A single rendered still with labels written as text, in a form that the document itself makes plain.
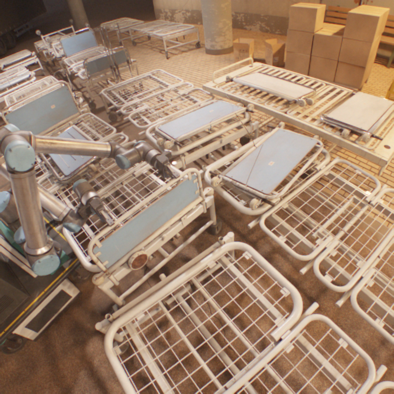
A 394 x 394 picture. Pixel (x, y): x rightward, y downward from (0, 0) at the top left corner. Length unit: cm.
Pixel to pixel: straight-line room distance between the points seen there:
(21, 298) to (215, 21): 534
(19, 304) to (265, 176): 176
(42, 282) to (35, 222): 65
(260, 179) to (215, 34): 447
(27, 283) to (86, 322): 49
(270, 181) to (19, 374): 212
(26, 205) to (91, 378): 115
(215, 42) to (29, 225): 511
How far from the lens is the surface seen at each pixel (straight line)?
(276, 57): 502
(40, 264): 147
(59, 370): 202
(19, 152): 117
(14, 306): 190
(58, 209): 144
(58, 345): 206
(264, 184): 157
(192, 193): 150
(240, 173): 165
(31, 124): 304
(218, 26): 571
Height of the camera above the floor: 167
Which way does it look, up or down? 49 degrees down
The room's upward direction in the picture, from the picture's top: 9 degrees counter-clockwise
